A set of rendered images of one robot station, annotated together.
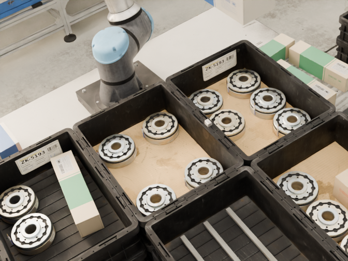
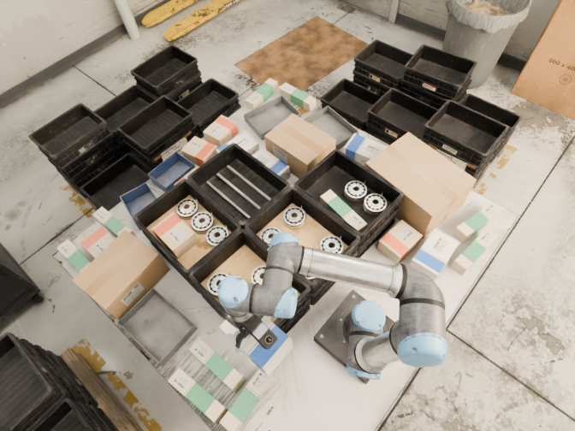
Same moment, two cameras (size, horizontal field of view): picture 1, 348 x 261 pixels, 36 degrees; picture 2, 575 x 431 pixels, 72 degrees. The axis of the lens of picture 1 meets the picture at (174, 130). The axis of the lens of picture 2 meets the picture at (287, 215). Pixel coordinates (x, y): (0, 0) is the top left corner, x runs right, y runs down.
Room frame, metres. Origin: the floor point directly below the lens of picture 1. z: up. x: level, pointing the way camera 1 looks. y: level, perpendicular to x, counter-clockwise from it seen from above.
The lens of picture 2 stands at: (1.73, -0.21, 2.36)
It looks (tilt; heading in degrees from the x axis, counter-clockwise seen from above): 57 degrees down; 165
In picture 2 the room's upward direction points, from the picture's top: 6 degrees counter-clockwise
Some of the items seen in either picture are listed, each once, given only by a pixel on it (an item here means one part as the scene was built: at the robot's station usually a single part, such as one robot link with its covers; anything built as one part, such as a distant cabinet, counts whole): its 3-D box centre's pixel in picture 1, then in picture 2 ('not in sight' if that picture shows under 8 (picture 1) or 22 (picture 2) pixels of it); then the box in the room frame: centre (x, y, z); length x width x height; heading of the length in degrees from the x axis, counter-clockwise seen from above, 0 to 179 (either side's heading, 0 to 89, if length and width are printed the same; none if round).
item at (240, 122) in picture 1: (226, 122); (263, 276); (1.03, -0.15, 0.86); 0.10 x 0.10 x 0.01
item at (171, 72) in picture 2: not in sight; (173, 90); (-0.92, -0.29, 0.37); 0.40 x 0.30 x 0.45; 119
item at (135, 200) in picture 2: not in sight; (143, 205); (0.38, -0.59, 0.74); 0.20 x 0.15 x 0.07; 15
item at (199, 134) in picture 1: (156, 158); (301, 239); (0.93, 0.06, 0.87); 0.40 x 0.30 x 0.11; 25
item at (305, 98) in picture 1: (246, 109); (250, 287); (1.06, -0.21, 0.87); 0.40 x 0.30 x 0.11; 25
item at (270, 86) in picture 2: not in sight; (262, 94); (-0.17, 0.23, 0.73); 0.24 x 0.06 x 0.06; 124
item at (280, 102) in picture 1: (267, 99); not in sight; (1.09, -0.28, 0.86); 0.10 x 0.10 x 0.01
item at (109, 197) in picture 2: not in sight; (124, 191); (-0.18, -0.80, 0.26); 0.40 x 0.30 x 0.23; 119
